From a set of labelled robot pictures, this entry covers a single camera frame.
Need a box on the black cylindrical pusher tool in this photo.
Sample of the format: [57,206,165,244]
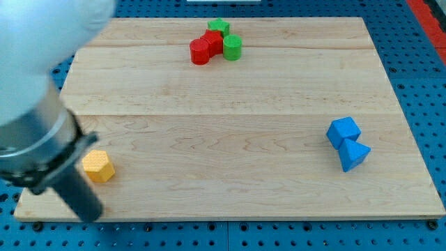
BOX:
[1,132,103,222]

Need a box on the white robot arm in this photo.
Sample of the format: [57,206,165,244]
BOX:
[1,0,116,173]

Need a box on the green star block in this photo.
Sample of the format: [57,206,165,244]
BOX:
[208,17,231,38]

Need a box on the red heart block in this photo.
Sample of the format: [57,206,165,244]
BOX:
[200,29,224,58]

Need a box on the blue cube block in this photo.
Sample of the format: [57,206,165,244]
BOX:
[326,116,362,150]

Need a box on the yellow hexagon block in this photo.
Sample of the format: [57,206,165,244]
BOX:
[82,150,115,183]

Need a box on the blue triangular prism block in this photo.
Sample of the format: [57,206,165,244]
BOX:
[338,139,371,172]

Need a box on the red floor mat strip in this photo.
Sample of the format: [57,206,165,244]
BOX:
[406,0,445,63]

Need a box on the green cylinder block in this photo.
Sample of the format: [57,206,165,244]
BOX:
[223,34,243,61]

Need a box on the wooden board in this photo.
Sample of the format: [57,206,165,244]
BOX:
[13,16,446,222]

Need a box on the red cylinder block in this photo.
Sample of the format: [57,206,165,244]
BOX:
[190,38,210,65]

